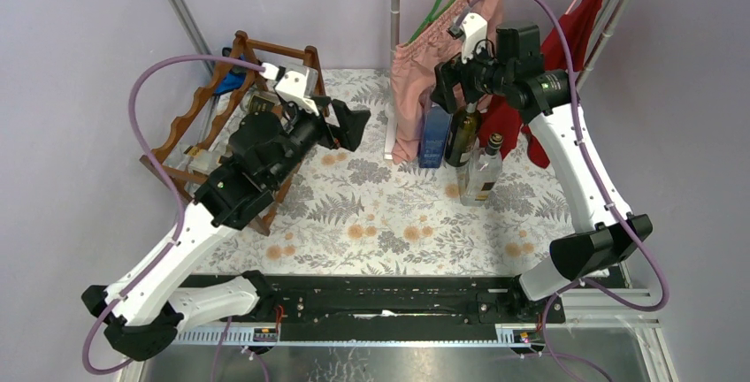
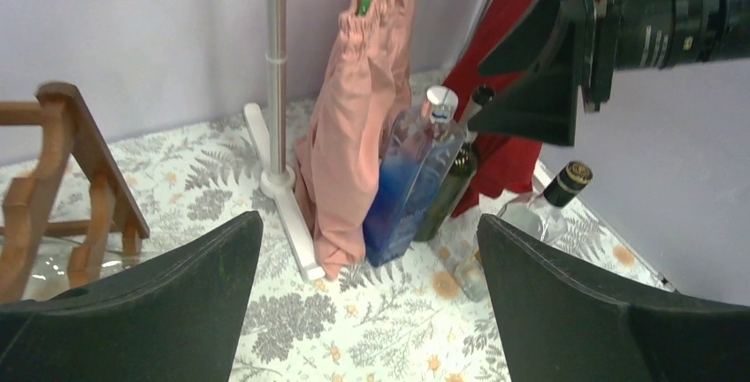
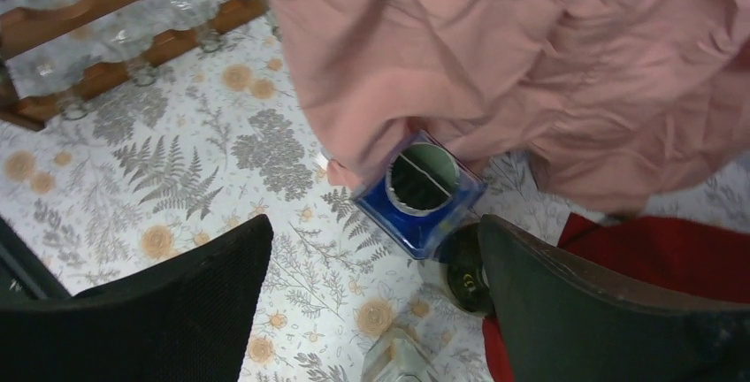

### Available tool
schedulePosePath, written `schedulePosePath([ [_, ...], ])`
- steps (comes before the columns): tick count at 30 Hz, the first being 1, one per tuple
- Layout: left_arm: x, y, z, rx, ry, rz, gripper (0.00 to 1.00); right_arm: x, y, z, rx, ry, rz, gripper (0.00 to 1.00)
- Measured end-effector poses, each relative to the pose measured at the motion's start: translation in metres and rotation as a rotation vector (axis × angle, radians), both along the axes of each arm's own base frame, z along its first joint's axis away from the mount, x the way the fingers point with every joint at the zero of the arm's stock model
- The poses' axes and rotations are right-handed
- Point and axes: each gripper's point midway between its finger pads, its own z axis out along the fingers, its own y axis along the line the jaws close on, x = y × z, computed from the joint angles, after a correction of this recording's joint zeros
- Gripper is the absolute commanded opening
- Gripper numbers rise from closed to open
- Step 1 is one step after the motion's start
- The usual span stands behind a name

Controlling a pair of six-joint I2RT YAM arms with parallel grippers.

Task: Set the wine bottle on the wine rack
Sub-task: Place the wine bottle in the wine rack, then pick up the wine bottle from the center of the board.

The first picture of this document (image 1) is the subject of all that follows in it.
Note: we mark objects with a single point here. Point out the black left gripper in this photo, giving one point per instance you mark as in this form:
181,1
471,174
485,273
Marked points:
350,124

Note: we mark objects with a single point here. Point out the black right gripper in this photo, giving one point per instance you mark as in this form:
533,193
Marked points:
451,72

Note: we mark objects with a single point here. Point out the blue glass bottle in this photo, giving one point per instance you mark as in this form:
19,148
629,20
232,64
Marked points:
435,128

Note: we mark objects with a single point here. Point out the dark green wine bottle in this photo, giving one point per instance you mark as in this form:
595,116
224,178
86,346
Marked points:
462,135

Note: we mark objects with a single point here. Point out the brown wooden wine rack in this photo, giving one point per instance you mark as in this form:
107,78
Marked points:
228,120

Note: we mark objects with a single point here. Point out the clear slim glass bottle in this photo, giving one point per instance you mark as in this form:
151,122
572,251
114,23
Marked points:
262,101

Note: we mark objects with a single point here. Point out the clear bottle gold black label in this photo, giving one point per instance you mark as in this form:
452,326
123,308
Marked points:
202,161

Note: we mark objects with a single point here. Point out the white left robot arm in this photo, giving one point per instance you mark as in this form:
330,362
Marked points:
141,314

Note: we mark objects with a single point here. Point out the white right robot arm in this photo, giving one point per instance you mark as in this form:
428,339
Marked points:
602,220

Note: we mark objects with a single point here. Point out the clear labelled bottle black cap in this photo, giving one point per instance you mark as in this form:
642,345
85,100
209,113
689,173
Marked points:
481,171

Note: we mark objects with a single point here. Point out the pink shorts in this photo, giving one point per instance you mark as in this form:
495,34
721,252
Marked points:
412,77

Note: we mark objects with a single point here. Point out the white clothes pole base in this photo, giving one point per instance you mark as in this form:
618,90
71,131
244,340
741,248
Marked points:
390,133

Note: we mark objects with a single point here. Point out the red shirt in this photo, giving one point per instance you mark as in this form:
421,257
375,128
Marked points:
536,80

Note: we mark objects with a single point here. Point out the floral patterned table mat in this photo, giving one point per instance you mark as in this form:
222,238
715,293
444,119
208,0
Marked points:
359,213

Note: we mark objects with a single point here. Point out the blue and black cloth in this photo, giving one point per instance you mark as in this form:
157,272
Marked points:
234,78

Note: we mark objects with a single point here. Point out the silver centre clothes pole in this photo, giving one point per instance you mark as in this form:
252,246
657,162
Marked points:
394,25

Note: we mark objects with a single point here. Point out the silver metal clothes pole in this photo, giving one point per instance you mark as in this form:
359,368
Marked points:
604,27

